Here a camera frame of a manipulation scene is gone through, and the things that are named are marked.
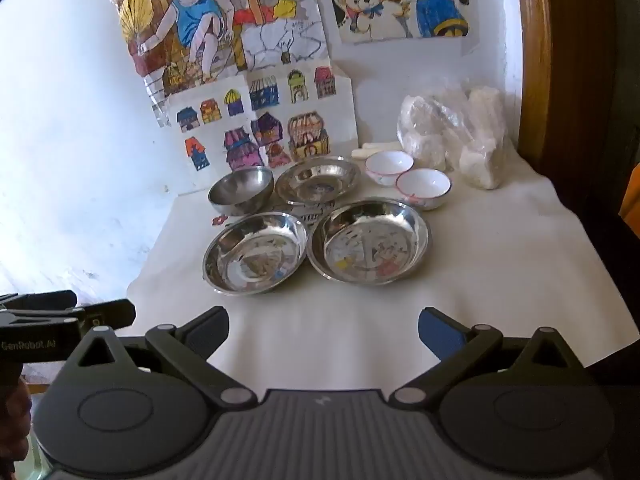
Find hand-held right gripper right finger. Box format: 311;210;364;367
390;306;583;409

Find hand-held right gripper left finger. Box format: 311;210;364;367
65;305;260;409

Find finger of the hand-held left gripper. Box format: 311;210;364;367
0;299;137;332
0;290;78;313

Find stainless steel plate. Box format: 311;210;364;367
306;198;431;286
275;156;362;207
202;211;309;297

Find deep stainless steel bowl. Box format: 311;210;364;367
207;166;275;217

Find white bowl red rim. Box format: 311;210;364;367
395;168;452;211
364;151;415;187

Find person's left hand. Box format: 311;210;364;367
0;377;33;461

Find white printed table cover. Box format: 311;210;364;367
125;152;640;396

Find clear plastic bag white rolls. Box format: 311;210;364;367
396;85;507;191

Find coloured houses drawing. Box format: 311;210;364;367
164;59;359;196

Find orange object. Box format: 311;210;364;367
619;162;640;238

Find child with fan drawing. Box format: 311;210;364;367
110;0;332;128

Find teddy bear drawing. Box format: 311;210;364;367
325;0;473;46

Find wooden frame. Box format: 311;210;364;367
515;0;640;221

